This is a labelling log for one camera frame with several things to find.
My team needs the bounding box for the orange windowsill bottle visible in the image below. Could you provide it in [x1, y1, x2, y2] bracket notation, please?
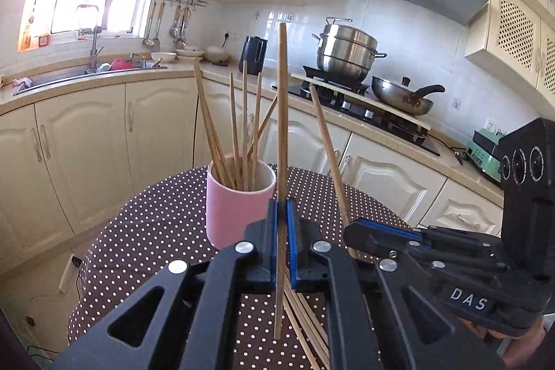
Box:
[24, 12, 36, 50]

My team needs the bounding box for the hanging metal strainer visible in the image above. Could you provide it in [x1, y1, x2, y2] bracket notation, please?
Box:
[169, 6, 192, 50]

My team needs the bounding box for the white power strip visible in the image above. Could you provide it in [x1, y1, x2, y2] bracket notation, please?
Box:
[58, 253, 81, 295]

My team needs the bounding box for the steel faucet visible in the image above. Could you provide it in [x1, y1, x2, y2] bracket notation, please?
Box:
[77, 5, 105, 72]

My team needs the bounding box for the large white bowl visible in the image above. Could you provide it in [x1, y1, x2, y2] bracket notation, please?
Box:
[205, 45, 231, 63]

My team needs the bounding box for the bunch of wooden chopsticks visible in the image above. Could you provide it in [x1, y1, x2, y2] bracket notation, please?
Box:
[192, 59, 279, 191]

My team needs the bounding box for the steel steamer pot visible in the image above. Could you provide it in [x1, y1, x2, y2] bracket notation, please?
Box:
[312, 17, 387, 84]

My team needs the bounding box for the steel sink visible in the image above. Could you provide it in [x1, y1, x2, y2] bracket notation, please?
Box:
[13, 59, 168, 95]

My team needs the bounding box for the large cream lattice cabinet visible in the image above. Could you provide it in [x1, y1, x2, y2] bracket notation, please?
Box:
[465, 0, 555, 106]

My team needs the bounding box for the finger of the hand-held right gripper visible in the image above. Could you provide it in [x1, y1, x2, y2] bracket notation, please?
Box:
[344, 226, 509, 281]
[350, 220, 504, 262]

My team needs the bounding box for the pink cup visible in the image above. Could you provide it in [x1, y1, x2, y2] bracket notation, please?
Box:
[206, 160, 277, 250]

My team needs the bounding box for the person's right hand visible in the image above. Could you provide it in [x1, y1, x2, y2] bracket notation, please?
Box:
[485, 321, 548, 352]

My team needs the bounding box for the green multi cooker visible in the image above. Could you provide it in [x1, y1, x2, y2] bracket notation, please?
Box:
[466, 129, 506, 184]

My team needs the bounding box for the brown polka dot tablecloth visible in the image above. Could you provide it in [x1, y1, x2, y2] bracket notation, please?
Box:
[67, 165, 412, 370]

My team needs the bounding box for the hanging metal spatula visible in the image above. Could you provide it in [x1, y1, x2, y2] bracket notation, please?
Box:
[154, 3, 166, 50]

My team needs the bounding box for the steel wok with lid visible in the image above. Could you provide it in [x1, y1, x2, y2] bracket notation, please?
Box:
[370, 76, 446, 115]

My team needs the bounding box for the wooden board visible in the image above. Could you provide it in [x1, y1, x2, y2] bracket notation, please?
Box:
[299, 76, 433, 131]

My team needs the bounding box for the black kettle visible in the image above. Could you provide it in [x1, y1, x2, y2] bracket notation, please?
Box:
[239, 36, 268, 75]

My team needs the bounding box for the single wooden chopstick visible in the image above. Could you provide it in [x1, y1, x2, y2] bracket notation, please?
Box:
[273, 22, 289, 339]
[309, 86, 359, 259]

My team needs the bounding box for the hanging metal ladle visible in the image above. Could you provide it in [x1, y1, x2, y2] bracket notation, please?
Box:
[143, 3, 157, 47]

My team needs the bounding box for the black gas stove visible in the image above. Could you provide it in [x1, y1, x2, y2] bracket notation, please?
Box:
[272, 81, 441, 157]

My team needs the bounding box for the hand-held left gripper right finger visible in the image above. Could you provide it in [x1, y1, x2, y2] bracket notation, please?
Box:
[286, 199, 507, 370]

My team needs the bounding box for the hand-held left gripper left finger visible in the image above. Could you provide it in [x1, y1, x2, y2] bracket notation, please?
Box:
[50, 199, 279, 370]

